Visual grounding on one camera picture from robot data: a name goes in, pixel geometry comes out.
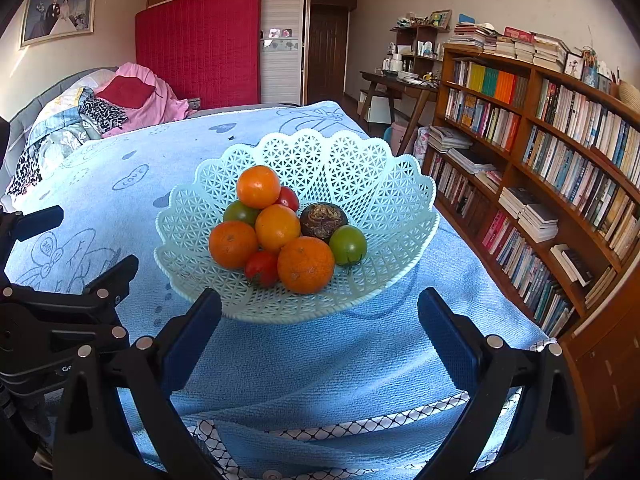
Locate stacks of books atop bookcase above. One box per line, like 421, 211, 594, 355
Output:
446, 22, 568, 73

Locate wooden bookcase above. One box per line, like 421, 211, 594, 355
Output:
427, 42, 640, 461

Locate red tomato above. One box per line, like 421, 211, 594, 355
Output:
244, 250, 281, 288
274, 186, 300, 212

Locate large green tomato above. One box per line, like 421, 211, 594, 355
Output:
222, 200, 261, 227

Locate framed wall photo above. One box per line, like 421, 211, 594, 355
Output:
19, 0, 97, 50

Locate blue printed towel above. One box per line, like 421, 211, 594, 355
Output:
0, 101, 558, 480

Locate rows of shelved books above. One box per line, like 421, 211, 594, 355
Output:
432, 57, 640, 336

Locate pink cloth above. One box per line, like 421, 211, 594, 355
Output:
94, 62, 198, 138

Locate wooden desk shelf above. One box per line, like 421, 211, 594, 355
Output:
390, 24, 451, 76

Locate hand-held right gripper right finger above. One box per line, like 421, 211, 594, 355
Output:
417, 287, 586, 480

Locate woven straw ball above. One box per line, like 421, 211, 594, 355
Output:
617, 80, 640, 107

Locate red mattress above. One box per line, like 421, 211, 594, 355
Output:
135, 0, 263, 110

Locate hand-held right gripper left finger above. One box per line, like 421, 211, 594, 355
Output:
52, 287, 223, 480

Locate leopard print cloth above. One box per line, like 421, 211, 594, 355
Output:
6, 97, 130, 196

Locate green floral quilt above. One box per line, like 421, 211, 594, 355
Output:
37, 122, 103, 171

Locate wooden desk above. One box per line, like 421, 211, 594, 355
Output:
359, 71, 441, 156

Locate light patchwork quilt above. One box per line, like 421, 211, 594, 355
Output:
27, 85, 86, 146

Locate orange mandarin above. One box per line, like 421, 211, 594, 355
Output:
277, 236, 336, 295
208, 220, 260, 270

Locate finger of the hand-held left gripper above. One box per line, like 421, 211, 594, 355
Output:
0, 254, 140, 341
0, 204, 65, 281

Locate white storage box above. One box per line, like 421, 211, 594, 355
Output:
365, 92, 394, 124

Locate red cushion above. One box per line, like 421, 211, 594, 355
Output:
101, 76, 156, 108

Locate pink plastic bin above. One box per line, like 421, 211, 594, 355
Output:
391, 121, 420, 158

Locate orange tomato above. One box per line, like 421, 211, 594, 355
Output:
255, 204, 302, 254
236, 165, 282, 210

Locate dark wooden door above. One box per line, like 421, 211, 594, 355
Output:
306, 0, 361, 106

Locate dark brown passion fruit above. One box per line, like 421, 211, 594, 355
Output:
299, 202, 349, 245

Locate white wardrobe doors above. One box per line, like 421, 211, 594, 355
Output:
259, 0, 307, 106

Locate light blue lattice basket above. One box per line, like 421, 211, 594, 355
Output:
154, 128, 441, 322

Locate piles of loose books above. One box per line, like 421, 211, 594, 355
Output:
427, 125, 618, 311

